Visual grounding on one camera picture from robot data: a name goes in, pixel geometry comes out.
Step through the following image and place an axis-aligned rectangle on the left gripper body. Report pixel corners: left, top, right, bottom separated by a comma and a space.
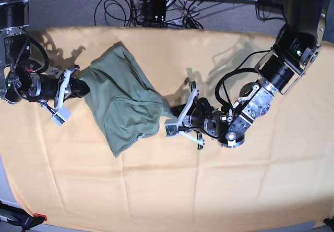
180, 97, 230, 141

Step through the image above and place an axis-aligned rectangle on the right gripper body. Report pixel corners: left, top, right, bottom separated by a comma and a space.
28, 72, 65, 104

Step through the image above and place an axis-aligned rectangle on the green T-shirt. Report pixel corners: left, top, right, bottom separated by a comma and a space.
79, 46, 174, 157

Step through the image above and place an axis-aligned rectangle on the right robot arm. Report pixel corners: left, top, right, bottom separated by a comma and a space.
1, 0, 90, 105

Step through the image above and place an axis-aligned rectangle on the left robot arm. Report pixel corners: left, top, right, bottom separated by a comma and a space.
164, 0, 329, 149

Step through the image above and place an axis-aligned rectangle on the blue orange clamp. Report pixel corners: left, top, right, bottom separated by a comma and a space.
1, 202, 47, 231

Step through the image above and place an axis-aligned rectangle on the black corner clamp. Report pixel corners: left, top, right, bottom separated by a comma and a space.
323, 218, 334, 231

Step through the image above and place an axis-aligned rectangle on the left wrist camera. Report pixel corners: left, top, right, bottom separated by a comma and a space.
164, 119, 179, 137

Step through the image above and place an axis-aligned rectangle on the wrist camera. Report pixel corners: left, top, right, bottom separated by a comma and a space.
51, 107, 71, 127
164, 119, 179, 137

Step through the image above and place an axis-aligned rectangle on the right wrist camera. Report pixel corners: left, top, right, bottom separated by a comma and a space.
51, 107, 71, 127

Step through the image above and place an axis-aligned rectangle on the black coiled floor cable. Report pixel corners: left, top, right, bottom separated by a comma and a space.
94, 0, 131, 28

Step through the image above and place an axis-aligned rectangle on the black camera stand post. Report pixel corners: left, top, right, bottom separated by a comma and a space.
145, 0, 167, 23

